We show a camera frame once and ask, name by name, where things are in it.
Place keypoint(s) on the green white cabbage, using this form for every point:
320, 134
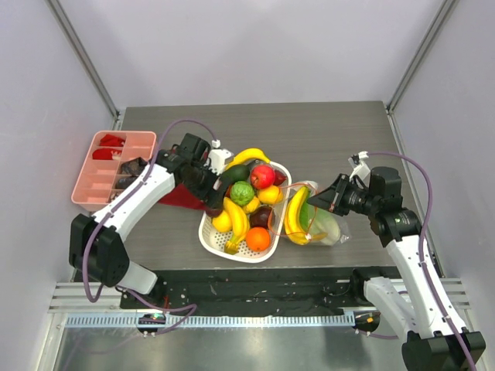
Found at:
320, 224

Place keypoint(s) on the clear zip top bag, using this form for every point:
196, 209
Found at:
278, 229

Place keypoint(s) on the yellow banana bunch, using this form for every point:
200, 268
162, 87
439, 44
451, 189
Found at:
293, 229

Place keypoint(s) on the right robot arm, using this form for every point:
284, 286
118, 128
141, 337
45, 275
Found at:
433, 335

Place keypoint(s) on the white perforated fruit basket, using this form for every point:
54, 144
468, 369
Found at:
214, 242

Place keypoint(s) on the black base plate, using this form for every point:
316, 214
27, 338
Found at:
257, 292

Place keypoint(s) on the dark purple fig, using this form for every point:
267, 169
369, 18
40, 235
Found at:
213, 212

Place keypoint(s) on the green avocado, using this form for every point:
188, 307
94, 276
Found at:
237, 173

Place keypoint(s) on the small yellow banana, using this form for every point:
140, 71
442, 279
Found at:
252, 206

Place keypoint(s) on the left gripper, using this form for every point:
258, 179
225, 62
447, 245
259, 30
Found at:
215, 197

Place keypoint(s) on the small green cabbage ball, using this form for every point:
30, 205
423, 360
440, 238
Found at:
242, 193

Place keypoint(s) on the red items in tray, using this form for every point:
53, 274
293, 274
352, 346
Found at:
109, 148

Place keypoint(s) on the red folded cloth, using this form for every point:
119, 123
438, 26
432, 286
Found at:
182, 197

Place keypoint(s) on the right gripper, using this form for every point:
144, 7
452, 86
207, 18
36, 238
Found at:
339, 195

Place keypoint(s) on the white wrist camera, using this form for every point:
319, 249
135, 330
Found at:
358, 163
218, 157

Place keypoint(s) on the red apple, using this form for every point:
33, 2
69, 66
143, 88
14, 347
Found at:
262, 176

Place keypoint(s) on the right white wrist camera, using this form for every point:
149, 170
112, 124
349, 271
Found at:
358, 163

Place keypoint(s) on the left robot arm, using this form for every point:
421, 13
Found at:
97, 242

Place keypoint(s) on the pink compartment tray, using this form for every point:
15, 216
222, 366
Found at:
96, 178

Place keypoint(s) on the dark wrapped items in tray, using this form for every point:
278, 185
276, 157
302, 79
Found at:
128, 172

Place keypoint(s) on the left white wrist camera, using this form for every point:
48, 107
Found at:
218, 157

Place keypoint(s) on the yellow lemon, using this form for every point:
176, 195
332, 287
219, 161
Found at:
270, 195
222, 223

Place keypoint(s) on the dark red mangosteen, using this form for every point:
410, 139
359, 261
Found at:
262, 217

